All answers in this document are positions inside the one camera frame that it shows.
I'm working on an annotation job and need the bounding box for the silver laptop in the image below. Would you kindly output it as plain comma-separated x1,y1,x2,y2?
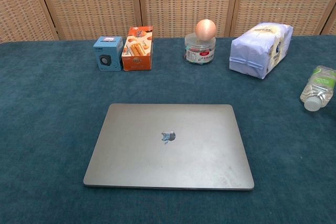
82,103,255,190

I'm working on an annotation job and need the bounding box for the orange snack box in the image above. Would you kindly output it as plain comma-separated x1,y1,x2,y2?
121,26,154,72

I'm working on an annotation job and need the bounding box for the clear plastic jar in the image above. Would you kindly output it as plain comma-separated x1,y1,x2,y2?
184,34,216,65

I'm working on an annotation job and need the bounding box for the blue speaker box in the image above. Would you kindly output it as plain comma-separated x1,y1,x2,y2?
93,36,123,72

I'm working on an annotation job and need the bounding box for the white tissue pack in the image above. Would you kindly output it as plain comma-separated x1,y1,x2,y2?
228,22,293,80

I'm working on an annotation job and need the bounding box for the teal table cloth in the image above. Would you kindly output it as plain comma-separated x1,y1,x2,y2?
0,34,336,224

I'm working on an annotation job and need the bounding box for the woven rattan folding screen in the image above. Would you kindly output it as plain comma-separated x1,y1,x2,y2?
0,0,336,44

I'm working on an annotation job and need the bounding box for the clear plastic water bottle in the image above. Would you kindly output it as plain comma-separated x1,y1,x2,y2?
300,65,336,112

